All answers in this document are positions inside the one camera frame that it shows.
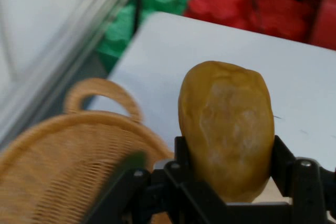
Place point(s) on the silver aluminium frame rail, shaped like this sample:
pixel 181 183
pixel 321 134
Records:
pixel 65 48

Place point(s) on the woven wicker basket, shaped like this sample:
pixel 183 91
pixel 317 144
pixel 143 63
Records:
pixel 65 155

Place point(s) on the dark green cucumber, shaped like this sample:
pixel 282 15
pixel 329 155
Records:
pixel 132 162

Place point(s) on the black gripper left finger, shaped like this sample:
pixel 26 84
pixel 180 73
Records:
pixel 170 195

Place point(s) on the yellow-brown potato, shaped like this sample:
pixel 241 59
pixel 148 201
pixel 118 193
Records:
pixel 225 129

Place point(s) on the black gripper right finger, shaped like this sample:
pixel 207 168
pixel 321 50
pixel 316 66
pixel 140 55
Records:
pixel 304 190

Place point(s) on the red foam floor mat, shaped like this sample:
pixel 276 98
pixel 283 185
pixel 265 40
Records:
pixel 262 6

